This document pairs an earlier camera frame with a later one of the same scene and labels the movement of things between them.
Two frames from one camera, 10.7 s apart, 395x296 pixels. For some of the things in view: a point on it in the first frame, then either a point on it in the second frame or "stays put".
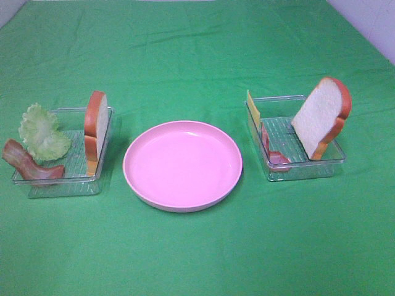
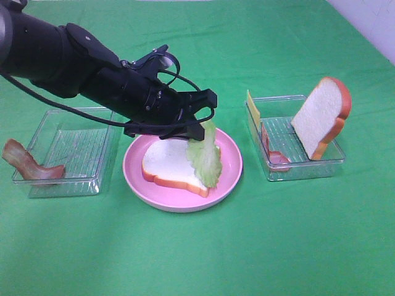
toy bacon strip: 278,162 stays put
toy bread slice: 320,120 stays put
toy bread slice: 97,122 -> 168,161
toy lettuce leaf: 39,129 -> 206,156
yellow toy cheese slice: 255,113 stays put
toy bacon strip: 14,153 stays put
